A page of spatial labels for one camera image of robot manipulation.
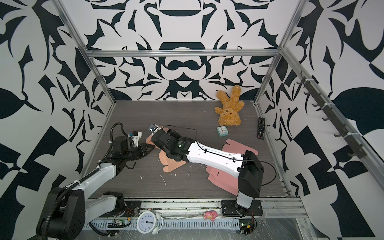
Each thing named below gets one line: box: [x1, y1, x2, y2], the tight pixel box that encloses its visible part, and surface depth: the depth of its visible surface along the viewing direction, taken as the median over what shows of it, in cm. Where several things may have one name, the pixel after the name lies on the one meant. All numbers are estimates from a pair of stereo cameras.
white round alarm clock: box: [136, 211, 164, 235], surface depth 70 cm
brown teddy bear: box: [214, 84, 245, 126], surface depth 106 cm
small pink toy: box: [203, 210, 219, 222], surface depth 72 cm
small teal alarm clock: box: [216, 125, 229, 137], surface depth 104 cm
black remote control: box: [257, 117, 265, 140], surface depth 104 cm
